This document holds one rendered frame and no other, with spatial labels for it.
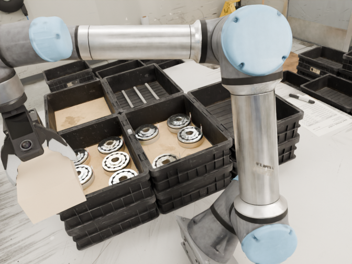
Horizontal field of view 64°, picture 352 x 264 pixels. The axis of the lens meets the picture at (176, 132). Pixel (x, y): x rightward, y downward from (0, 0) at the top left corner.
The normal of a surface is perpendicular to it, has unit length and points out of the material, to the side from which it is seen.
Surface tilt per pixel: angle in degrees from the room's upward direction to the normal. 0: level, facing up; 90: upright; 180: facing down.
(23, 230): 0
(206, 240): 34
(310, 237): 0
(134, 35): 46
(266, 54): 63
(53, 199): 90
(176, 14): 90
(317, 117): 0
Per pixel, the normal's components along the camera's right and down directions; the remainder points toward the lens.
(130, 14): 0.46, 0.48
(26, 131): 0.14, -0.45
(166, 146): -0.13, -0.80
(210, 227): -0.34, -0.46
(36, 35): 0.08, 0.08
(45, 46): 0.17, 0.59
